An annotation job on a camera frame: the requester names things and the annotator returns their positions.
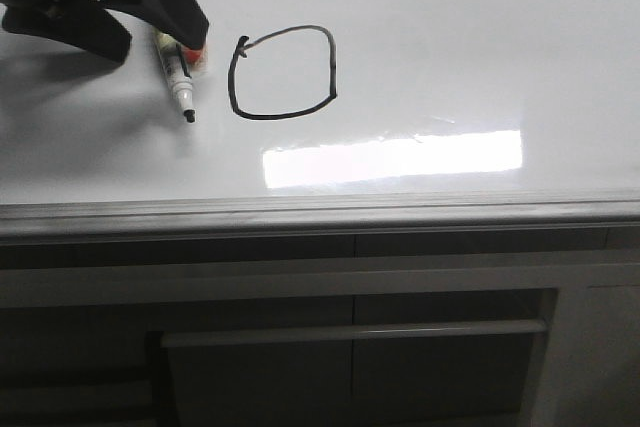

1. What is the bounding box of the white black whiteboard marker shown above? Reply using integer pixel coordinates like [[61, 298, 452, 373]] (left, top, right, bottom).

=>
[[153, 29, 207, 123]]

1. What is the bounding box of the white whiteboard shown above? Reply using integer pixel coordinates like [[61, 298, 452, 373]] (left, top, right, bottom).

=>
[[1, 0, 639, 244]]

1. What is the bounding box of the grey metal table frame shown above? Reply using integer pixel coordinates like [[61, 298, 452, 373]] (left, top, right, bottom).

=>
[[1, 227, 639, 426]]

